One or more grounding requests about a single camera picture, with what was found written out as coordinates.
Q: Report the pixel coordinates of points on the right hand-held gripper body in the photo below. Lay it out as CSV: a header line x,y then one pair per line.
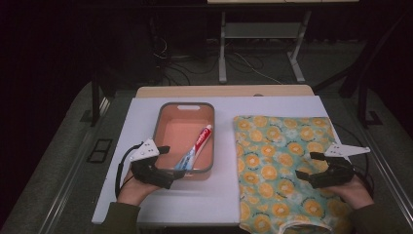
x,y
339,174

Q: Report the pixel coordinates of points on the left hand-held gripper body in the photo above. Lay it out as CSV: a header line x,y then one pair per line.
x,y
144,152

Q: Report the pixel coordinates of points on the pink basin with grey rim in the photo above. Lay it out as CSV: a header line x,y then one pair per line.
x,y
181,130

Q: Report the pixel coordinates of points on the orange print cloth bag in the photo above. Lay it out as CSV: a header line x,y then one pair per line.
x,y
276,156

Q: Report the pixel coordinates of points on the toothpaste tube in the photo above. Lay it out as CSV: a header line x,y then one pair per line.
x,y
198,143

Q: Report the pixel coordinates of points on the person's right hand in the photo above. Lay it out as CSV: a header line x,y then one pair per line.
x,y
355,193

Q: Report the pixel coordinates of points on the person's left hand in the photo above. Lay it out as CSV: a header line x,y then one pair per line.
x,y
133,191

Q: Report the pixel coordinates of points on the white board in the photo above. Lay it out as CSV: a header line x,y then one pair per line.
x,y
201,201

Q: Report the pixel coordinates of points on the black stand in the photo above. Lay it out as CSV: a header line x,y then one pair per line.
x,y
95,97
363,94

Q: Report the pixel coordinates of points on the wooden table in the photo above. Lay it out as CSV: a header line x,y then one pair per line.
x,y
224,91

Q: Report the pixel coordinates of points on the pale desk top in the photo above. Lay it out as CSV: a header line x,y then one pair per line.
x,y
282,1

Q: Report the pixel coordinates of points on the black floor socket frame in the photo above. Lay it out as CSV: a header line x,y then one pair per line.
x,y
99,150

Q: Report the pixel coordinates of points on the grey metal stand frame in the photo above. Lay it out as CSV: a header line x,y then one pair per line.
x,y
259,30

